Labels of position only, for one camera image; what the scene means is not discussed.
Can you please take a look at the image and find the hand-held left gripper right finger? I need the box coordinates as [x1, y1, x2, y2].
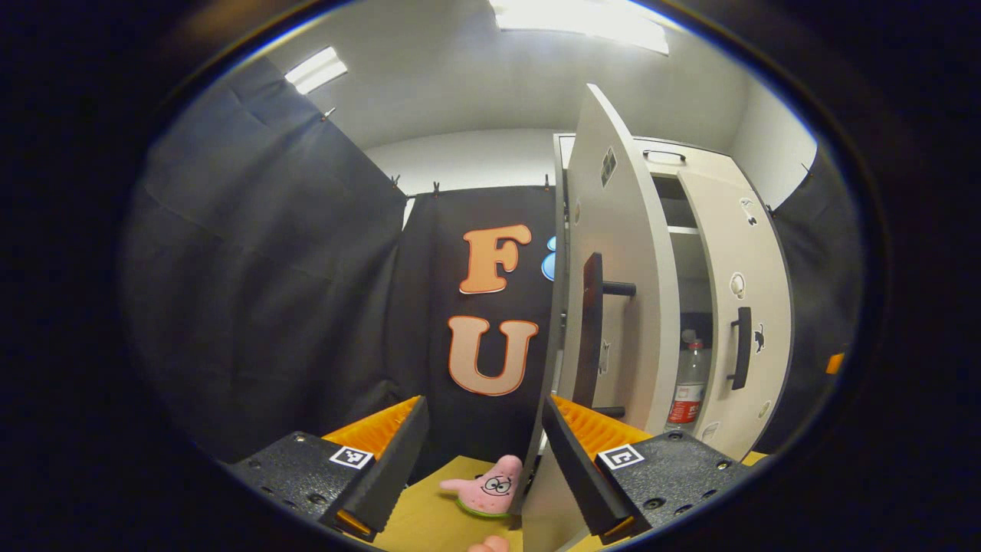
[541, 394, 750, 546]

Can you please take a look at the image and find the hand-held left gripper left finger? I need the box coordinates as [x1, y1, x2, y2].
[221, 395, 431, 543]

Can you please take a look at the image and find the clear bottle with red label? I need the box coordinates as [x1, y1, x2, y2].
[665, 329, 712, 432]

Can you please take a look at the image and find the pink starfish plush toy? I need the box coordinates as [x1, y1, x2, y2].
[439, 454, 524, 520]

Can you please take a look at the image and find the black backdrop cloth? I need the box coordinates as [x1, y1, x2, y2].
[755, 146, 865, 455]
[121, 57, 565, 484]

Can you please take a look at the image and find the white cabinet door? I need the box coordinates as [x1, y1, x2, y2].
[521, 84, 681, 552]
[678, 168, 795, 462]

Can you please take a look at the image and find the white cabinet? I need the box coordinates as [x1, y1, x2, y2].
[552, 132, 795, 462]

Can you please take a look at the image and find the white cabinet drawer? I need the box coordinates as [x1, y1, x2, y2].
[635, 136, 743, 183]

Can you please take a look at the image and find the ceiling light panel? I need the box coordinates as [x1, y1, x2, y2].
[284, 46, 349, 95]
[490, 0, 670, 56]

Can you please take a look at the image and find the black door handle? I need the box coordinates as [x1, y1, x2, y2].
[726, 306, 754, 391]
[573, 252, 638, 419]

